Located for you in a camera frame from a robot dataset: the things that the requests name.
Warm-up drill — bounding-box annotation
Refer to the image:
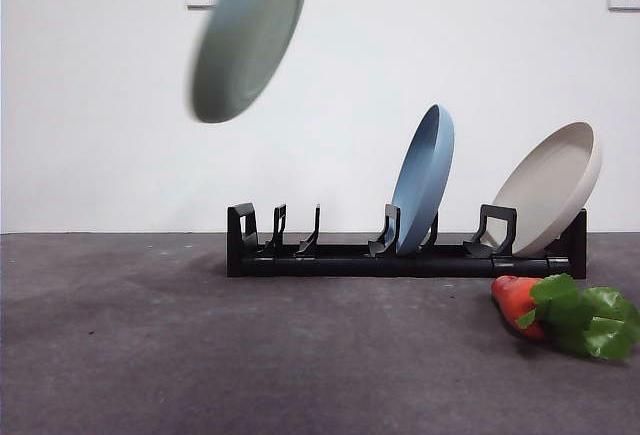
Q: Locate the light green plate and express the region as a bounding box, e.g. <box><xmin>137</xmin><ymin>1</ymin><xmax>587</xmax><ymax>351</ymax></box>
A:
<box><xmin>189</xmin><ymin>0</ymin><xmax>310</xmax><ymax>125</ymax></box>

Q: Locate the orange carrot with green leaves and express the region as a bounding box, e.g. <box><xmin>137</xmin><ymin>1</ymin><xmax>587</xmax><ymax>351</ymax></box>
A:
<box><xmin>489</xmin><ymin>273</ymin><xmax>640</xmax><ymax>362</ymax></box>

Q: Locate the blue plate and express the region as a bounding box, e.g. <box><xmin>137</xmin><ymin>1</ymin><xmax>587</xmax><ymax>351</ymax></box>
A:
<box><xmin>391</xmin><ymin>103</ymin><xmax>457</xmax><ymax>258</ymax></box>

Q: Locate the black plate rack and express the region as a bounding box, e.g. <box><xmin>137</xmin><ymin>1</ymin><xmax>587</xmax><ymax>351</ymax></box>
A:
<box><xmin>226</xmin><ymin>202</ymin><xmax>588</xmax><ymax>279</ymax></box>

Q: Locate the beige plate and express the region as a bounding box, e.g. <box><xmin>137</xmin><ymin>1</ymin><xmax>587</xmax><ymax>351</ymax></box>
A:
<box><xmin>490</xmin><ymin>121</ymin><xmax>604</xmax><ymax>259</ymax></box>

